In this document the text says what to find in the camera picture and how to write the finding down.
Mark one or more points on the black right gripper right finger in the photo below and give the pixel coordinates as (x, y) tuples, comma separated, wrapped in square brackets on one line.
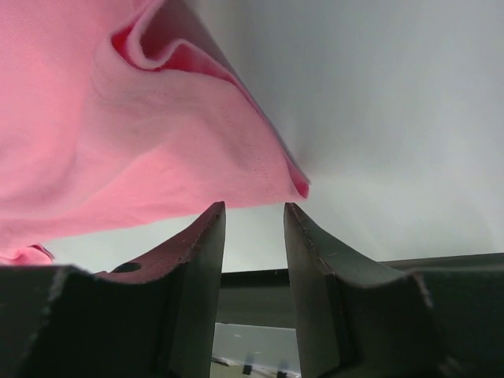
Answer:
[(356, 317)]

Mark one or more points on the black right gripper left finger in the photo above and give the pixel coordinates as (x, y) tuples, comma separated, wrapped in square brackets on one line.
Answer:
[(153, 316)]

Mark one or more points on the pink t shirt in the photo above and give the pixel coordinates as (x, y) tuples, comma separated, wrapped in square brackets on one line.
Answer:
[(116, 114)]

